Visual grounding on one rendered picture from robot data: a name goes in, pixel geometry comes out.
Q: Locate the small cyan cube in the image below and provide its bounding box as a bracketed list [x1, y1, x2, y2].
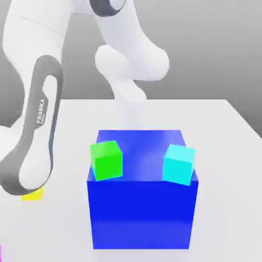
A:
[162, 144, 197, 186]

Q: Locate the small green cube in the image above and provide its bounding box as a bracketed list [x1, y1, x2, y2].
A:
[89, 140, 124, 182]

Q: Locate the small yellow cube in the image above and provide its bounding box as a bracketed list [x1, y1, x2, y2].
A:
[21, 185, 45, 202]

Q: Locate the large blue box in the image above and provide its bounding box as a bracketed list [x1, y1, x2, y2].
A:
[86, 129, 199, 250]

